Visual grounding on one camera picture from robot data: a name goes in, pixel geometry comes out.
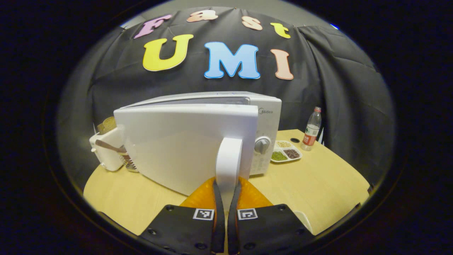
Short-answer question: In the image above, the brown toast slice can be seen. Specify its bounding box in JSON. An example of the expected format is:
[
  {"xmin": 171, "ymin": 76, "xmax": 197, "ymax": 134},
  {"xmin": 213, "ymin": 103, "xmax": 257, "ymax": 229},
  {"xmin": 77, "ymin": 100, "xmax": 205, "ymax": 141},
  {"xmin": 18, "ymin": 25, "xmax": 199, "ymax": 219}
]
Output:
[{"xmin": 97, "ymin": 117, "xmax": 116, "ymax": 135}]

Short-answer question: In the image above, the black backdrop cloth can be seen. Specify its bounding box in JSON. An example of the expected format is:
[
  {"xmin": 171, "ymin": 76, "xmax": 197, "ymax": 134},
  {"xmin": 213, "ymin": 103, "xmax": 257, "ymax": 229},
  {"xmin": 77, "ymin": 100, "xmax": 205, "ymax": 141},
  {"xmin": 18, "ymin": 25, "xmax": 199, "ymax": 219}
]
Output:
[{"xmin": 58, "ymin": 6, "xmax": 395, "ymax": 186}]

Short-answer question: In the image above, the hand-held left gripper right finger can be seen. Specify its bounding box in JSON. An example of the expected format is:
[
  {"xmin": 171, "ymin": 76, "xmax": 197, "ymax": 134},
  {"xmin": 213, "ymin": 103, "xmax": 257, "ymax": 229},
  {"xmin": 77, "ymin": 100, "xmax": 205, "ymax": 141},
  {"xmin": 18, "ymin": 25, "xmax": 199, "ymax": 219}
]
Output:
[{"xmin": 228, "ymin": 177, "xmax": 315, "ymax": 255}]

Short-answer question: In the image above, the white toaster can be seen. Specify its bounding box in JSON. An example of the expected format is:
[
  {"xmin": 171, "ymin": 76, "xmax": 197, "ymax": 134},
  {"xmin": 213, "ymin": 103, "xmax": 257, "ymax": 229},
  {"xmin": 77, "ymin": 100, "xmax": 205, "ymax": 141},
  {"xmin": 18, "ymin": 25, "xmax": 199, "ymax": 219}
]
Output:
[{"xmin": 89, "ymin": 126, "xmax": 125, "ymax": 172}]

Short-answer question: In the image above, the brown spoon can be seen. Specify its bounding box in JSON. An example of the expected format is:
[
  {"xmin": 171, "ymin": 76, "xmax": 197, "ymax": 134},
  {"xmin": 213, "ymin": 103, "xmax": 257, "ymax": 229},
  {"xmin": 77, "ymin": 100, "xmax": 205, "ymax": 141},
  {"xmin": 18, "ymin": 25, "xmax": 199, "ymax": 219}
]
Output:
[{"xmin": 95, "ymin": 139, "xmax": 128, "ymax": 155}]

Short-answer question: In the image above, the white microwave oven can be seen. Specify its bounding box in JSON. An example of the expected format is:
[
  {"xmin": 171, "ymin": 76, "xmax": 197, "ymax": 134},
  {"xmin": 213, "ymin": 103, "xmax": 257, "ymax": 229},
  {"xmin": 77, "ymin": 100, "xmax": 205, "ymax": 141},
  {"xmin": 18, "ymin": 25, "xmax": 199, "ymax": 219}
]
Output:
[{"xmin": 113, "ymin": 91, "xmax": 282, "ymax": 197}]

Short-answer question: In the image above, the white divided bean dish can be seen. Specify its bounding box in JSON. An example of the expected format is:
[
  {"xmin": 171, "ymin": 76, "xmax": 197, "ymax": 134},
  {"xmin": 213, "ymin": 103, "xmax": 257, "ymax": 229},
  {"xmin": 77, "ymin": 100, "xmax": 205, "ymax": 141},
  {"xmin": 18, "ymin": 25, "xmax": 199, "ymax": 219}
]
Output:
[{"xmin": 270, "ymin": 140, "xmax": 303, "ymax": 164}]

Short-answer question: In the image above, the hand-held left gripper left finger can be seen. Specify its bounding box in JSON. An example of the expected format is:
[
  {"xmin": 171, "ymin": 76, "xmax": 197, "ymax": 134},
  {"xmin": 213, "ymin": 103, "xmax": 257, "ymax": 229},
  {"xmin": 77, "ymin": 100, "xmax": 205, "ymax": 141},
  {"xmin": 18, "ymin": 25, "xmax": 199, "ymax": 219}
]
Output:
[{"xmin": 138, "ymin": 177, "xmax": 226, "ymax": 254}]

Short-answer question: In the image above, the clear plastic water bottle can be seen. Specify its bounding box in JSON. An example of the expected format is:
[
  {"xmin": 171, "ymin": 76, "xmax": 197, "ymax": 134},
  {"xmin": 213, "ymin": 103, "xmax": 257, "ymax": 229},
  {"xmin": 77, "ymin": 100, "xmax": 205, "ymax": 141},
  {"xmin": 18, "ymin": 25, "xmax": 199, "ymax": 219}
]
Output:
[{"xmin": 301, "ymin": 107, "xmax": 322, "ymax": 152}]

